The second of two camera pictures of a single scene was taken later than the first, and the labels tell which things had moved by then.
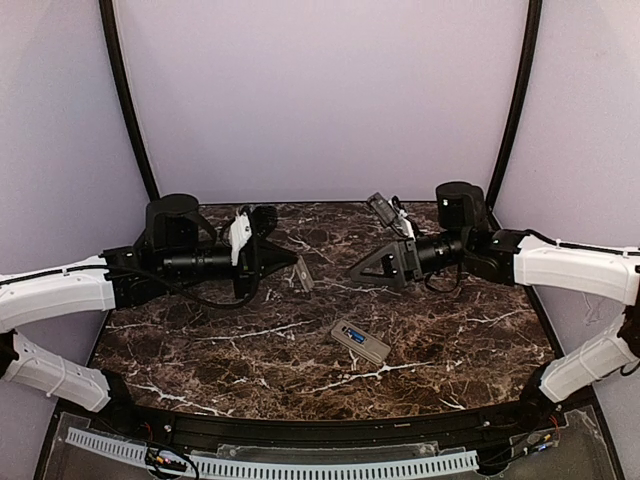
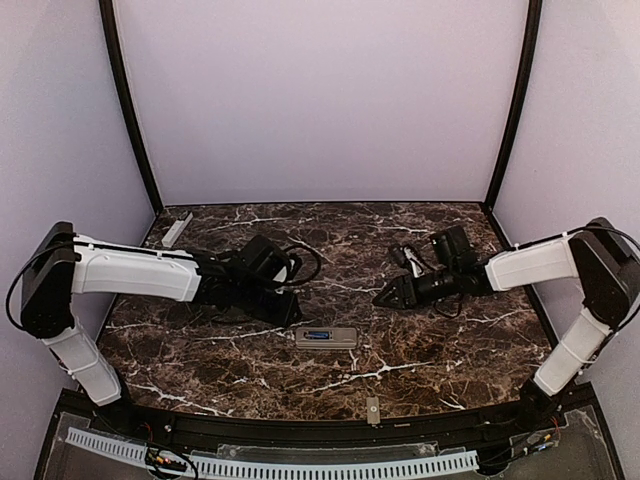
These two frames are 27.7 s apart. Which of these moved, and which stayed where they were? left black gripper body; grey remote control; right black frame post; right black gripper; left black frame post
Moved: left black gripper body; right black gripper; grey remote control
Stayed: right black frame post; left black frame post
